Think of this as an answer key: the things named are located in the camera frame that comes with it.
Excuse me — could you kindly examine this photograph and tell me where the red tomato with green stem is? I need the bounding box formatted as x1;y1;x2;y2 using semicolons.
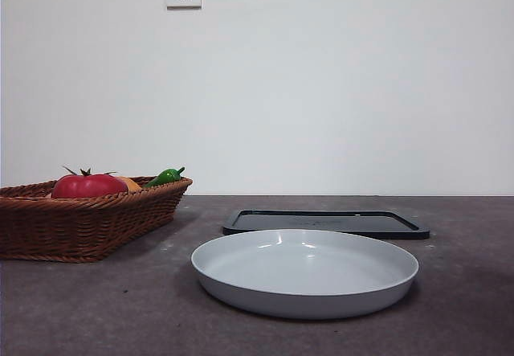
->
51;166;129;199

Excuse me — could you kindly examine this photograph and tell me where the green chili pepper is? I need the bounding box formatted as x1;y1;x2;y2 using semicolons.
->
142;166;186;190

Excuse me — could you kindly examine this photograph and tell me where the black rectangular tray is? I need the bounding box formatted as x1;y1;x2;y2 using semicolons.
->
222;209;430;240

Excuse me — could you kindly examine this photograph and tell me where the white round plate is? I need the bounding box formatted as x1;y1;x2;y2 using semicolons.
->
190;228;421;320

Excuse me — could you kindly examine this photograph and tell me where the orange round fruit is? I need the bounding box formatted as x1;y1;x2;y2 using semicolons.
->
116;176;144;193

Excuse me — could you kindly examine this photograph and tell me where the brown wicker basket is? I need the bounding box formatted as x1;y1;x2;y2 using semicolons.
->
0;176;194;264

